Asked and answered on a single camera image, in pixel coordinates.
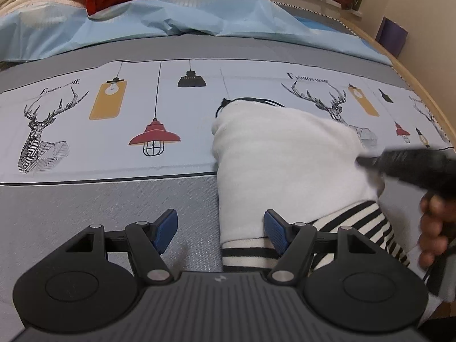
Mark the purple mat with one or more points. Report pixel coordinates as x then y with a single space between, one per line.
392 37

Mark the person's right hand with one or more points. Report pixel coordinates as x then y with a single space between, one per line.
433 228

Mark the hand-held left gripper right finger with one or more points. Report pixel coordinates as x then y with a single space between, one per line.
276 231

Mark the wooden bed frame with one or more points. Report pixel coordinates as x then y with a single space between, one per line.
420 89

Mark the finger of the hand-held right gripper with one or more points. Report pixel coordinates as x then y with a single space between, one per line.
372 163

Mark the light blue sheet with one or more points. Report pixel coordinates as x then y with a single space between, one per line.
178 17

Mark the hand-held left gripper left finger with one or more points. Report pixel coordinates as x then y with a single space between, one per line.
166 229

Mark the black white striped hooded top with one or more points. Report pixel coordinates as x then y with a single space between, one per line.
285 149

